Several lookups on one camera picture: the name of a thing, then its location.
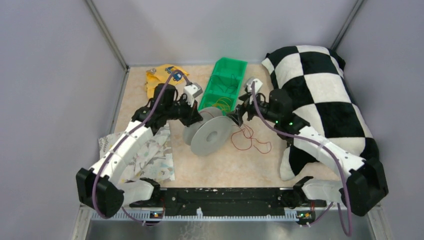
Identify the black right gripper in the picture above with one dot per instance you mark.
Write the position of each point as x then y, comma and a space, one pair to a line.
247, 106

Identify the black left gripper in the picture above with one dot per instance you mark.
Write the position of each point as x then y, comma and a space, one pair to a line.
192, 115

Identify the grey cable spool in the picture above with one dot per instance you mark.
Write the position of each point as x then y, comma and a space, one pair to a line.
210, 134

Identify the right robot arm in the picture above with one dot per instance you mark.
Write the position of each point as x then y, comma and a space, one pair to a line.
362, 182

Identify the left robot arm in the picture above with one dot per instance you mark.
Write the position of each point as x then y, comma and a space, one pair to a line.
98, 186

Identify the green compartment bin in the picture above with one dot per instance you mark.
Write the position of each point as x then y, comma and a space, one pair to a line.
223, 87

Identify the yellow printed cloth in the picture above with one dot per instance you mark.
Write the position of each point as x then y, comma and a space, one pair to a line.
159, 75

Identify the white animal print cloth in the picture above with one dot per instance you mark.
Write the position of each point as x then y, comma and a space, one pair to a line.
137, 155

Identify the black white checkered pillow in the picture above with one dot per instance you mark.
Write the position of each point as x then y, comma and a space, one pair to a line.
313, 77

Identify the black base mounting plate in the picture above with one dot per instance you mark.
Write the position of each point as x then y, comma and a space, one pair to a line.
226, 202

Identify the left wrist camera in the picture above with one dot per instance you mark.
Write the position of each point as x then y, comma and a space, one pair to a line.
192, 91

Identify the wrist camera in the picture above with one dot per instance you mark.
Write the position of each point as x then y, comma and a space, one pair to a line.
253, 84
192, 91

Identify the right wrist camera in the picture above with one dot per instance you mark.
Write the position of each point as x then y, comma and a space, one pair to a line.
253, 84

